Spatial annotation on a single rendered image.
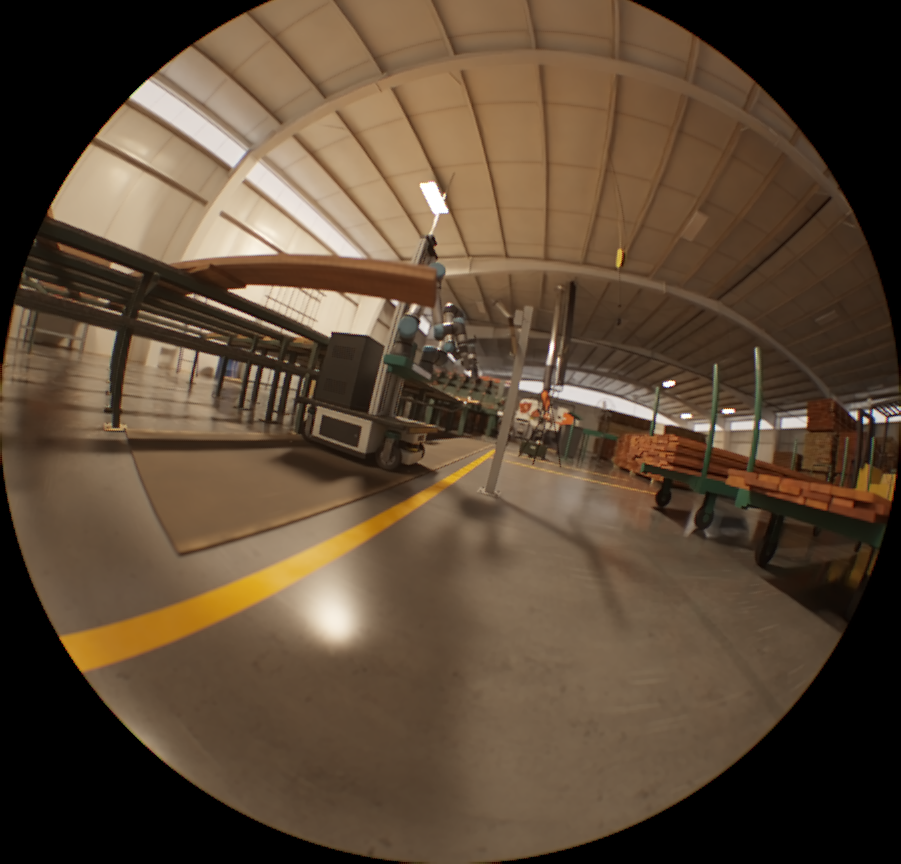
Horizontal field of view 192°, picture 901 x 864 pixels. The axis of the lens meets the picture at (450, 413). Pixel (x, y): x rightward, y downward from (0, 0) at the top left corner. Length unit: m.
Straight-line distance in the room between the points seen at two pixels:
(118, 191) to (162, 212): 1.50
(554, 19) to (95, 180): 8.99
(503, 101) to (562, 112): 1.24
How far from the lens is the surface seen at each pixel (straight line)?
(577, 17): 6.62
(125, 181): 8.48
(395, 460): 1.70
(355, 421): 1.73
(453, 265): 11.22
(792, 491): 1.38
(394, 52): 7.00
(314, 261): 1.10
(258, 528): 0.86
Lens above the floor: 0.45
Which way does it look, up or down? level
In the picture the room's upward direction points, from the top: 13 degrees clockwise
